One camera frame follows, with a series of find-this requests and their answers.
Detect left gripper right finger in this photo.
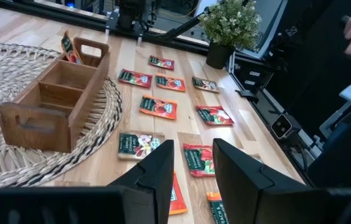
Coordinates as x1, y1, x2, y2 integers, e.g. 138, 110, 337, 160
212, 138, 351, 224

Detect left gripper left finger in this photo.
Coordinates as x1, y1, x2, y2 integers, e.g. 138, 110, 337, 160
0, 139, 176, 224

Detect orange peach tea packet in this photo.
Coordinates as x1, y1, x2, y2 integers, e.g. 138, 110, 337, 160
168, 170, 189, 216
155, 73, 187, 93
60, 30, 83, 65
139, 95, 179, 121
205, 192, 230, 224

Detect red strawberry tea packet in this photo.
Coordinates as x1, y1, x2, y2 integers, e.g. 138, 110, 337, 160
148, 55, 176, 71
182, 142, 217, 178
118, 68, 154, 89
195, 105, 235, 127

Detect wooden three-compartment tea box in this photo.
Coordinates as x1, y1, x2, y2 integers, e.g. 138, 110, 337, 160
0, 36, 111, 154

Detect dark office chair white armrest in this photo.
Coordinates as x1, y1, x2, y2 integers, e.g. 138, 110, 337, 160
306, 83, 351, 189

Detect black control box white labels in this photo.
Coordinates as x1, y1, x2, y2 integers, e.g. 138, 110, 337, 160
233, 58, 273, 94

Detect grey monitor screen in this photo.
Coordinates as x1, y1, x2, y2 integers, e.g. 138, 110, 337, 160
236, 0, 288, 60

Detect green plant in black pot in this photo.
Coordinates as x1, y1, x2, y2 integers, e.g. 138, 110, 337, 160
197, 0, 263, 70

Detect round woven straw placemat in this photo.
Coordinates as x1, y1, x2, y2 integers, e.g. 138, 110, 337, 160
0, 42, 123, 197

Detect black two-lens table camera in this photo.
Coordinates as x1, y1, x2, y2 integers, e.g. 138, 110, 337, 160
269, 113, 302, 147

